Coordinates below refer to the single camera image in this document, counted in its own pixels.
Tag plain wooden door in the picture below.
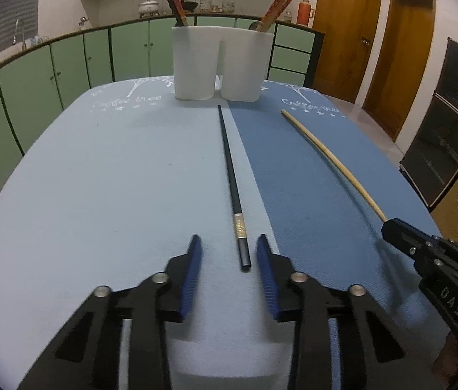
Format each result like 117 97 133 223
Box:
363 0 437 141

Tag white lidded pot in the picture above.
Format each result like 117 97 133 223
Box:
138 0 160 18

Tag person's right hand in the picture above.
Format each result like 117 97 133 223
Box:
432 331 458 388

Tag yellow bamboo chopstick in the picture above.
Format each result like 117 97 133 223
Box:
281 109 387 223

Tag orange thermos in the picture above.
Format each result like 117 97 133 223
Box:
297 0 315 26

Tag black glass-front cabinet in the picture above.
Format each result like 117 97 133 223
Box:
399 37 458 212

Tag white chopstick holder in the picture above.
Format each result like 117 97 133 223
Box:
171 25 275 102

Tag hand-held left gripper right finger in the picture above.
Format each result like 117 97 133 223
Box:
256 234 443 390

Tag green base cabinets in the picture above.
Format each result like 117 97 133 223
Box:
0 13 326 248

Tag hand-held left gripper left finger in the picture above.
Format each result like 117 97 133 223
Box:
18 233 203 390

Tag sink faucet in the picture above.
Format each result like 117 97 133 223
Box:
12 18 27 50

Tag dark blue placemat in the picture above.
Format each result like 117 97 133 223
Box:
229 79 445 390

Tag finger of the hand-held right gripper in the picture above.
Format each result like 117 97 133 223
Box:
381 222 422 258
387 218 444 249

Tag wooden chopstick orange red handle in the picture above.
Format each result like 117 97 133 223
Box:
262 0 301 32
267 0 305 32

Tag black chopstick gold band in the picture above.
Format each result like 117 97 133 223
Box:
218 105 252 274

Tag wooden door with handle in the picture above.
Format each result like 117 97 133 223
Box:
312 0 383 104

